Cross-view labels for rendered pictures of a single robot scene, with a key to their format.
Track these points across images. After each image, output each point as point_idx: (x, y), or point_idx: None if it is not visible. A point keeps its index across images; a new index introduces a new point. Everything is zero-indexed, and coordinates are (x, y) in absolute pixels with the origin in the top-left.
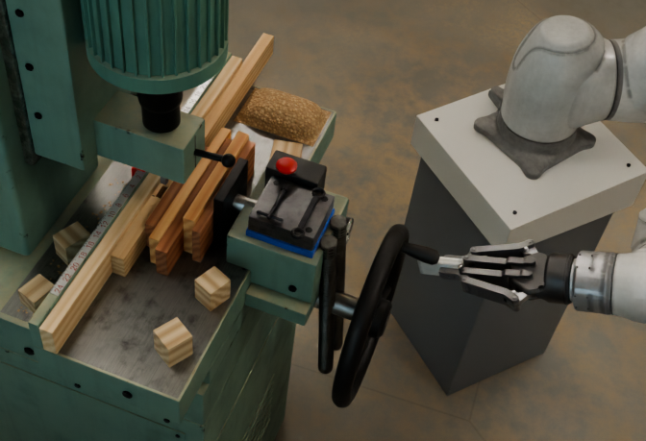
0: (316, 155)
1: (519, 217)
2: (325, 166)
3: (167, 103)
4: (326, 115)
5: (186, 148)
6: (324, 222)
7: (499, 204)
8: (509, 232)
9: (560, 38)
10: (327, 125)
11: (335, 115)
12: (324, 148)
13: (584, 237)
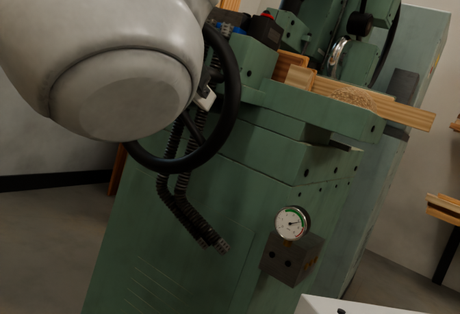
0: (319, 103)
1: (330, 312)
2: (268, 18)
3: None
4: (362, 107)
5: (269, 9)
6: (224, 16)
7: (357, 308)
8: (298, 302)
9: None
10: (350, 104)
11: (366, 112)
12: (335, 122)
13: None
